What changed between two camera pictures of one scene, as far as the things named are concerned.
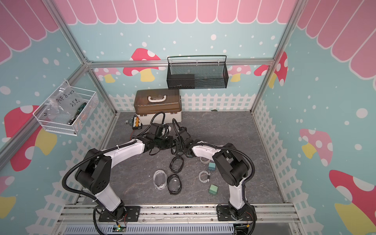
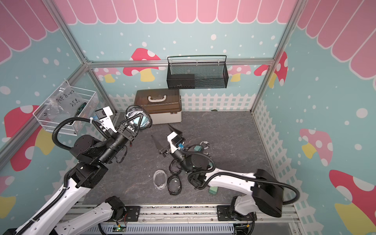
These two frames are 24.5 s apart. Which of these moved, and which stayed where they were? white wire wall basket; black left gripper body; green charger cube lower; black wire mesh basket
Moved: black left gripper body
Stayed: green charger cube lower; black wire mesh basket; white wire wall basket
